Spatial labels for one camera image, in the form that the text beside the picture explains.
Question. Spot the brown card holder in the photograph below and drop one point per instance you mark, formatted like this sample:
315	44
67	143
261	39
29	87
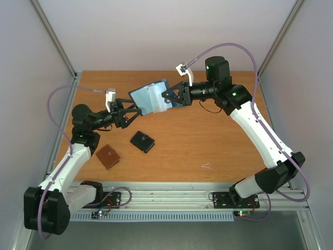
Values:
108	156

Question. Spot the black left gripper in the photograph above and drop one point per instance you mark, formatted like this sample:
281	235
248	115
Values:
119	119

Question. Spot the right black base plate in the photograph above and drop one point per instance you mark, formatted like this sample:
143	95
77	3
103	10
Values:
221	200

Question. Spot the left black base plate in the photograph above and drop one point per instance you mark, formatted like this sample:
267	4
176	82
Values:
113	199

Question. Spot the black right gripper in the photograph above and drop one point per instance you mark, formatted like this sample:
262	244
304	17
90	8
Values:
186	94

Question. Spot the right aluminium corner post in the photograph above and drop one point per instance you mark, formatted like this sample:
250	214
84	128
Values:
296	7

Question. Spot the left small circuit board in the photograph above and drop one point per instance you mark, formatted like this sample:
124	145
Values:
98	214

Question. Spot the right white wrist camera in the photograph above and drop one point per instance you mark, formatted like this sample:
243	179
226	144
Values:
184	70

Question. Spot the left aluminium corner post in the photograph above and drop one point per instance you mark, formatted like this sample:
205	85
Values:
54	38

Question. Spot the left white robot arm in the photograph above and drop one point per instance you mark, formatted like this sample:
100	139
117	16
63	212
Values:
48	207

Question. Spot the aluminium rail base frame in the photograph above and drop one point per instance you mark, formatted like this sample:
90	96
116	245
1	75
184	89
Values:
194	196

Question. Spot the black card holder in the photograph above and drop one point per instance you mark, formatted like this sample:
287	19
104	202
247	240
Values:
142	141

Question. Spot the small circuit board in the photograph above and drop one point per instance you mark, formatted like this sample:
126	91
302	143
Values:
98	214
242	213

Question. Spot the dark blue card holder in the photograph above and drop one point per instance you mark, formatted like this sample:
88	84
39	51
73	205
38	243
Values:
149	100

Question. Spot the right small circuit board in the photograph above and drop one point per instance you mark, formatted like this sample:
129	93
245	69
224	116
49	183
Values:
242	213

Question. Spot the slotted grey cable duct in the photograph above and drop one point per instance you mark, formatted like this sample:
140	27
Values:
155	216

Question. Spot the aluminium corner post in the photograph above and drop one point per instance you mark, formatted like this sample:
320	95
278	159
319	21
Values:
54	38
296	7

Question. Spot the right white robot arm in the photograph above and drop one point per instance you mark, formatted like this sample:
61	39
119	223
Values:
281	163

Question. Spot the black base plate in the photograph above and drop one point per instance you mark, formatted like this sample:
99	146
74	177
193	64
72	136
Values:
221	200
113	199

